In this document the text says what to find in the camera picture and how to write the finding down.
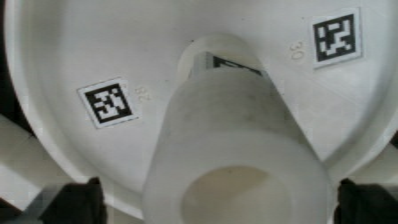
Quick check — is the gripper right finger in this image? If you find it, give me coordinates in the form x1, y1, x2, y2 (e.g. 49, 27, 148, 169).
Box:
335, 179, 398, 224

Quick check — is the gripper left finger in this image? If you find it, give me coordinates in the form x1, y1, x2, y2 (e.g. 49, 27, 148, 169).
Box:
40, 177, 107, 224

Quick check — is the white cylindrical table leg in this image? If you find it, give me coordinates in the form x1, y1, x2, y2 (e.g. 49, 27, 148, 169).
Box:
141, 49, 335, 224

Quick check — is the white round table top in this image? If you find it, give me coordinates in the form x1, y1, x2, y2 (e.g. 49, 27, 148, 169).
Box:
4, 0, 398, 224

